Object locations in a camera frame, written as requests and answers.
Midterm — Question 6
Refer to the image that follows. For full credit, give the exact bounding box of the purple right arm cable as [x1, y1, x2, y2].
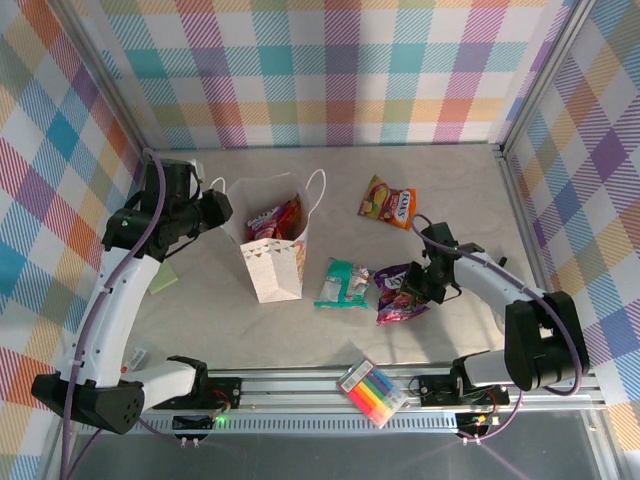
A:
[409, 213, 591, 444]

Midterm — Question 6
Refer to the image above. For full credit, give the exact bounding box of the perforated metal rail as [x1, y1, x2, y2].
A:
[79, 417, 461, 434]

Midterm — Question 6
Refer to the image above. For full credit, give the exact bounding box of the yellow orange candy bag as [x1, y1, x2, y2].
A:
[356, 174, 418, 232]

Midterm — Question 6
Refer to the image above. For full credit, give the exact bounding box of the aluminium frame post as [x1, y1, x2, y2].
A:
[47, 0, 154, 159]
[496, 0, 600, 156]

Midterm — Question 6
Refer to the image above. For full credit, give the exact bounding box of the green sticky note pad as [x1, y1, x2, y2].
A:
[148, 261, 179, 296]

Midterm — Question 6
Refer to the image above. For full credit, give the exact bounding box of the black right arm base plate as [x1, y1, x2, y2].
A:
[417, 372, 511, 407]

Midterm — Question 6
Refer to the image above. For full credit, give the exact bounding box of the red cookie snack bag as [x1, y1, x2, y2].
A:
[272, 193, 305, 244]

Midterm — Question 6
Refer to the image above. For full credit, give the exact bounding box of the aluminium right frame post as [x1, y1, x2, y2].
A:
[496, 0, 600, 156]

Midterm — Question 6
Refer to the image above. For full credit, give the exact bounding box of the teal white snack bag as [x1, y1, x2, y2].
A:
[313, 257, 375, 309]

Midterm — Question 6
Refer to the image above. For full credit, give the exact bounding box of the coloured marker pack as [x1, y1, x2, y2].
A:
[335, 357, 407, 430]

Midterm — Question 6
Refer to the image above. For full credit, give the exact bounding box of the aluminium right side rail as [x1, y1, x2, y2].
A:
[496, 143, 606, 396]

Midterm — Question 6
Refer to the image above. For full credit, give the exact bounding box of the aluminium frame rail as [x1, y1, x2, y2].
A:
[54, 367, 609, 416]

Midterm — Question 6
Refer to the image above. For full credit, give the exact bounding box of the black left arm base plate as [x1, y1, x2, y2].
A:
[151, 375, 244, 412]

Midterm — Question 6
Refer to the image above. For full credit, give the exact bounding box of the aluminium left frame post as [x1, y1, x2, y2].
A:
[47, 0, 154, 159]

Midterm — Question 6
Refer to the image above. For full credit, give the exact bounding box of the white cartoon paper gift bag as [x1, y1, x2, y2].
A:
[208, 168, 329, 305]

